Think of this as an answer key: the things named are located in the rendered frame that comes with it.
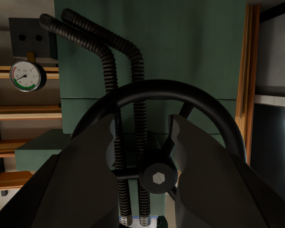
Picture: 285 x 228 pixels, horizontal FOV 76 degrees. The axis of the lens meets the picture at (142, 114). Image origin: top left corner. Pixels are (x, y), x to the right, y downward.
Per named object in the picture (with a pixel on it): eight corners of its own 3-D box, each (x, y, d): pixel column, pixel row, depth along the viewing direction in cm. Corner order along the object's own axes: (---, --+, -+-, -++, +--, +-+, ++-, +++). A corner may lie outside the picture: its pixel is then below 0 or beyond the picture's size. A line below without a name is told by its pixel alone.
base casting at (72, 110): (239, 99, 46) (235, 134, 47) (182, 90, 102) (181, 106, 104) (58, 98, 44) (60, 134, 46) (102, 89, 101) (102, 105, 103)
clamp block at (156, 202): (166, 178, 39) (165, 216, 40) (159, 154, 52) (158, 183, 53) (96, 179, 38) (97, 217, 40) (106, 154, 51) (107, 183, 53)
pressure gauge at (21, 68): (38, 50, 36) (41, 92, 38) (47, 53, 40) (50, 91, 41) (6, 49, 36) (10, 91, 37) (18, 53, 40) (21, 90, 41)
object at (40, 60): (46, 17, 38) (49, 57, 39) (68, 33, 50) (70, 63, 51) (4, 16, 37) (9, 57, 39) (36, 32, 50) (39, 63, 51)
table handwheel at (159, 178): (288, 196, 28) (137, 291, 30) (226, 149, 48) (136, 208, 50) (186, 33, 24) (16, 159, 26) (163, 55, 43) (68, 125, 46)
